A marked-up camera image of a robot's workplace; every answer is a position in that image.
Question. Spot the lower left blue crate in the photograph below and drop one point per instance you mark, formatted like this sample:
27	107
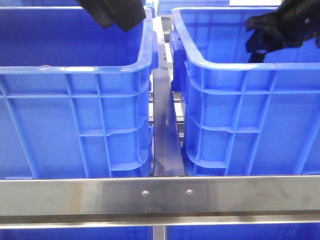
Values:
99	233

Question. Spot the right blue plastic crate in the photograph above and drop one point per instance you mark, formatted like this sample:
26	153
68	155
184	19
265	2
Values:
241	118

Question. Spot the lower right blue crate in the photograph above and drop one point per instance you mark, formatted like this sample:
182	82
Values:
275	231

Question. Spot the stainless steel front rail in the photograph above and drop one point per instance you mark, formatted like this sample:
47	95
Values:
118	202

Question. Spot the rail screw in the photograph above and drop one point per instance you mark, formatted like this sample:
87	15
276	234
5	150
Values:
189	192
145	193

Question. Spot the blue crate behind left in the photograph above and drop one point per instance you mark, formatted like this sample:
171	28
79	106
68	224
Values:
30	5

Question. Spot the right rail screw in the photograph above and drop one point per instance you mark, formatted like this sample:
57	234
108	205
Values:
189	192

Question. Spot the left rail screw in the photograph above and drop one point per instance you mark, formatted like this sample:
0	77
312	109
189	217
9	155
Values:
145	193

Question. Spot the blue plastic crate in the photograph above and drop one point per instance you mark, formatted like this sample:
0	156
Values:
86	116
241	118

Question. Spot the steel centre divider bar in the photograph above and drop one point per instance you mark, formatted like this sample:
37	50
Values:
168	161

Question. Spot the left blue plastic crate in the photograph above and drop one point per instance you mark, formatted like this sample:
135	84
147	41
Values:
86	116

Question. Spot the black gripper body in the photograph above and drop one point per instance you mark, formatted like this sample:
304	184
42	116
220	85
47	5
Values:
289	26
126	14

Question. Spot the blue crate behind right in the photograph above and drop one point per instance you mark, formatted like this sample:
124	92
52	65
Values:
165	7

